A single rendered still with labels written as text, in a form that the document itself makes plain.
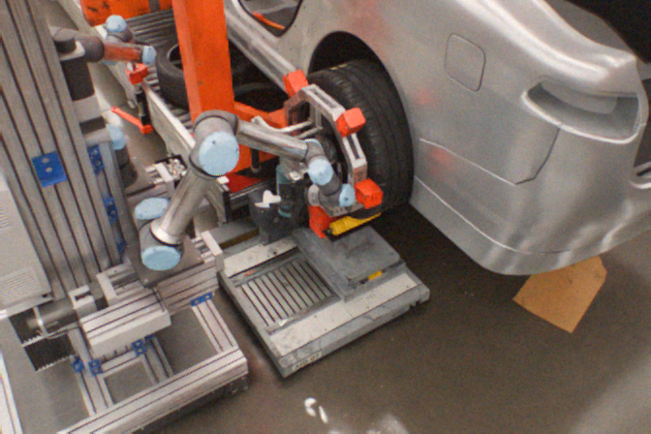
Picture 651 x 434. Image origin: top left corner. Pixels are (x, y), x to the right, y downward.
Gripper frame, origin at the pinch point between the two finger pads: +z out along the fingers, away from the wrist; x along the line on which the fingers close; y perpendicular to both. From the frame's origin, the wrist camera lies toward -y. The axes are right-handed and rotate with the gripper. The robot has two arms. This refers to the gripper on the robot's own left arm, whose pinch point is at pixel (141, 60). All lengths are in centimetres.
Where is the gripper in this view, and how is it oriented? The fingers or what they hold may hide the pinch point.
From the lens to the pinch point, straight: 304.9
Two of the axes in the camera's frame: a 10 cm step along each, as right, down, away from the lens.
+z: 0.7, 2.9, 9.6
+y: 6.0, 7.6, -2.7
